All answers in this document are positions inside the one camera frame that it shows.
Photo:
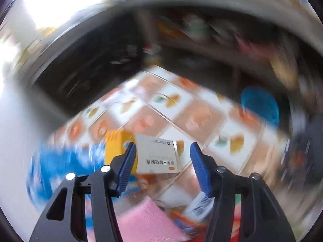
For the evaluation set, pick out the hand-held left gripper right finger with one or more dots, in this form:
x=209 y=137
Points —
x=201 y=169

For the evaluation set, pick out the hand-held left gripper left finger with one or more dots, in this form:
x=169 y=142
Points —
x=126 y=169

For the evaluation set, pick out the white medicine box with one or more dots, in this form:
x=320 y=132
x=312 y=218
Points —
x=156 y=153

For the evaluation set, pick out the pink mesh sponge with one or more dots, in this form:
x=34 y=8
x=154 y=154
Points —
x=146 y=221

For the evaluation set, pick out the blue toothpaste box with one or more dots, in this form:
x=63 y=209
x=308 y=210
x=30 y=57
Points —
x=65 y=166

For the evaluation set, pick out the blue plastic basket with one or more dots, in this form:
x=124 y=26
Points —
x=260 y=105

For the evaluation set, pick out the yellow cardboard box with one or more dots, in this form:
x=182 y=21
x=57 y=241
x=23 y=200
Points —
x=116 y=146

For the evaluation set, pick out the grey white packet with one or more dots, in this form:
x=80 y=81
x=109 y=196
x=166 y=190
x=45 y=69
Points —
x=198 y=205

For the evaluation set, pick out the concrete kitchen counter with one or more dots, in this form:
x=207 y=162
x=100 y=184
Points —
x=201 y=5

